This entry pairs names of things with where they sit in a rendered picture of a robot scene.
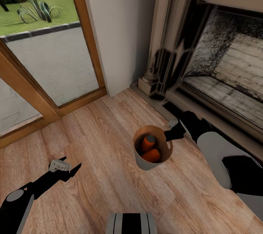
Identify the trash can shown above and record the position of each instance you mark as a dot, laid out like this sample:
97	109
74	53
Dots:
160	144

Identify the wood fireplace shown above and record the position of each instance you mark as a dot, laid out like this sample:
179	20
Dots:
206	57

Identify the robot trunk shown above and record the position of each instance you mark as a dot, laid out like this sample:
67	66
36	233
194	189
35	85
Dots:
131	224

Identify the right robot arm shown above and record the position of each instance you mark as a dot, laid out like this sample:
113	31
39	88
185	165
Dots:
232	167

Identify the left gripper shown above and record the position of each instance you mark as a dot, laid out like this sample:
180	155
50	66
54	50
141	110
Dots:
53	177

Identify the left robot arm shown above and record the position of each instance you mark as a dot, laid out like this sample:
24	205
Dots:
17	205

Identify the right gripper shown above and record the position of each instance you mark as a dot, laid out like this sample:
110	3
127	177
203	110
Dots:
173	134

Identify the door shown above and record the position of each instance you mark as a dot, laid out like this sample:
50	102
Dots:
49	64

